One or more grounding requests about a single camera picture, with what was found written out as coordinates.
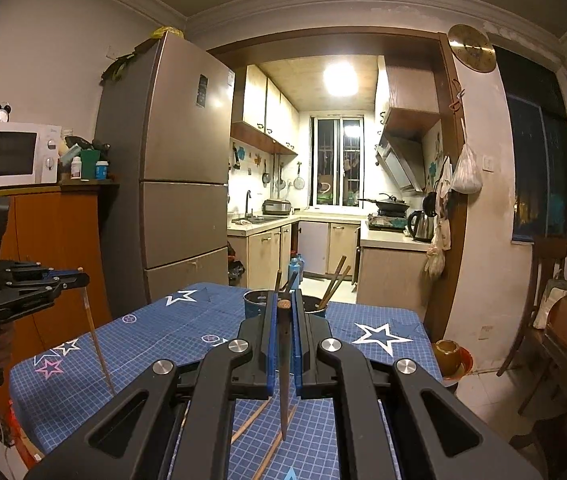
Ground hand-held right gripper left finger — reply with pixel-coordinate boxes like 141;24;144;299
26;305;279;480

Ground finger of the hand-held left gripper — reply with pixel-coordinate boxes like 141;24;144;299
0;282;71;317
0;260;90;286

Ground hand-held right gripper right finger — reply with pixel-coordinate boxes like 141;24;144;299
291;305;547;480

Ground dark brown single chopstick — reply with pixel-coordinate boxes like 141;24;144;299
276;297;294;442

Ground blue slotted utensil holder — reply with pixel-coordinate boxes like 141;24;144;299
242;287;327;321

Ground light wooden single chopstick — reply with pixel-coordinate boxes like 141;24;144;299
78;267;115;396

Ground orange wooden cabinet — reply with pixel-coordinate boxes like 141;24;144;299
0;180;121;426

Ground white microwave oven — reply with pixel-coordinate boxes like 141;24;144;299
0;121;62;192

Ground black trash bag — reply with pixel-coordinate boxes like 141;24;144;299
227;242;246;283

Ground cream lower kitchen cabinets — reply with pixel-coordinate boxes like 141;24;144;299
227;215;437;321

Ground blue grid star tablecloth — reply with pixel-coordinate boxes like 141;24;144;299
9;282;443;480

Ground brown ceramic pot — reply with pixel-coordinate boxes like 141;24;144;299
433;339;474;381

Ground gas stove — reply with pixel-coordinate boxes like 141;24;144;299
367;213;409;231

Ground grey steel refrigerator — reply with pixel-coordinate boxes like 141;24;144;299
94;30;236;318

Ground black wok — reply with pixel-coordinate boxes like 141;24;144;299
358;193;410;213

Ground steel electric kettle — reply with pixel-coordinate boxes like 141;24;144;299
407;208;437;242

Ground hanging cloth bags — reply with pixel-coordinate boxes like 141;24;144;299
423;155;454;278

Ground barred kitchen window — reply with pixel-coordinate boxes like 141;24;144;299
311;115;367;208

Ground green cloth on refrigerator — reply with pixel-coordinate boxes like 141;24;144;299
100;42;156;83

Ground steel range hood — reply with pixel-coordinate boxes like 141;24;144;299
374;132;427;196

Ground white plastic bag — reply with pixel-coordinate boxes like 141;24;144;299
451;142;484;195

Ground white bag on chair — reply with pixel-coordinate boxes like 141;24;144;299
533;272;567;331

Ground brown wooden chair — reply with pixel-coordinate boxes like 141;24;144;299
496;235;567;413

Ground brown upper hood cabinet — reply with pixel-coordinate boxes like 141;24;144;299
377;55;441;141

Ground dark night window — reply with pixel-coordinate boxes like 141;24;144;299
493;45;567;243

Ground cream upper wall cabinets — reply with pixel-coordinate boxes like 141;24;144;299
230;62;299;156

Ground brown wooden door frame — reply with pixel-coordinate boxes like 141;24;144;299
206;25;469;341

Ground gold round wall clock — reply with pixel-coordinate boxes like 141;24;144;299
447;24;497;73

